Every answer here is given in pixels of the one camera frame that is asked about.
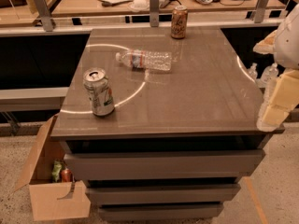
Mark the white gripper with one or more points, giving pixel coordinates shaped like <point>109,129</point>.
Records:
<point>289,44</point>

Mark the silver green 7up can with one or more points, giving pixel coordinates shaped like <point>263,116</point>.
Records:
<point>96,83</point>

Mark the orange soda can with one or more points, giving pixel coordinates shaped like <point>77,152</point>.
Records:
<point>179,22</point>

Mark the red can in box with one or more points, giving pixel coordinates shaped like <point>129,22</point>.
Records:
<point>66,175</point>

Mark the right sanitizer bottle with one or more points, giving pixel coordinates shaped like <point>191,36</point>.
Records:
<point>269,72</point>

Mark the sanitizer bottle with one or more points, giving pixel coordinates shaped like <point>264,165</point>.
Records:
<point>269,72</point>
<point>253,71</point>

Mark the left sanitizer bottle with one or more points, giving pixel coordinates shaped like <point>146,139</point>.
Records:
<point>253,71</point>

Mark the grey drawer cabinet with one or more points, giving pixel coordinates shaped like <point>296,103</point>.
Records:
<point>177,142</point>

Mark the clear plastic water bottle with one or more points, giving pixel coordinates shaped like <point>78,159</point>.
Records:
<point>144,59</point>

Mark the white face mask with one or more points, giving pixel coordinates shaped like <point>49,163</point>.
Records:
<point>138,5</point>

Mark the green snack bag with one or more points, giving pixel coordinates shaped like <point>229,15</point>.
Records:
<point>57,168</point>

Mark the open cardboard box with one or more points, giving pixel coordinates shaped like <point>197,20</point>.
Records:
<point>49,200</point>

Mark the right metal bracket post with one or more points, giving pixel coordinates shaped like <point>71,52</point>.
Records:
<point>258,14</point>

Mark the metal bracket post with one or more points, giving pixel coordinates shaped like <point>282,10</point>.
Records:
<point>154,13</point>
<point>258,14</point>
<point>44,15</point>

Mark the middle metal bracket post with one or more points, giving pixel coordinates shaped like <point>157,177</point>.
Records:
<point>154,13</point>

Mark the left metal bracket post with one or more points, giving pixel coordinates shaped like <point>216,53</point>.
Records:
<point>44,15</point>

